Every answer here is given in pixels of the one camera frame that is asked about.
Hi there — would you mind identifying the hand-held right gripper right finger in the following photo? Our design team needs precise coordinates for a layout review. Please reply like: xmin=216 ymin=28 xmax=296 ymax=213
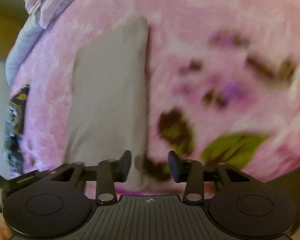
xmin=168 ymin=151 xmax=251 ymax=203

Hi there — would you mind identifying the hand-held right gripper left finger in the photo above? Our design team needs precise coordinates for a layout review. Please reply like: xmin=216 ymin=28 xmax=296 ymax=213
xmin=49 ymin=150 xmax=132 ymax=204

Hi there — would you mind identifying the grey cloth garment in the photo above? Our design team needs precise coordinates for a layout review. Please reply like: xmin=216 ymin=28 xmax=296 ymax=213
xmin=64 ymin=16 xmax=151 ymax=188

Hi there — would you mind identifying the black printed bag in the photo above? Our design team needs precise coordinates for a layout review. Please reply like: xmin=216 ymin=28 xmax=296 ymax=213
xmin=3 ymin=84 xmax=31 ymax=178

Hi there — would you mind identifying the purple striped bed sheet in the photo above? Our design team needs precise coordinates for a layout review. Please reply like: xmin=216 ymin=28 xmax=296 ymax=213
xmin=5 ymin=0 xmax=92 ymax=85

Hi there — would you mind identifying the pink floral blanket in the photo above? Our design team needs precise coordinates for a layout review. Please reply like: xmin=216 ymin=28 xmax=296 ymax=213
xmin=9 ymin=0 xmax=300 ymax=196

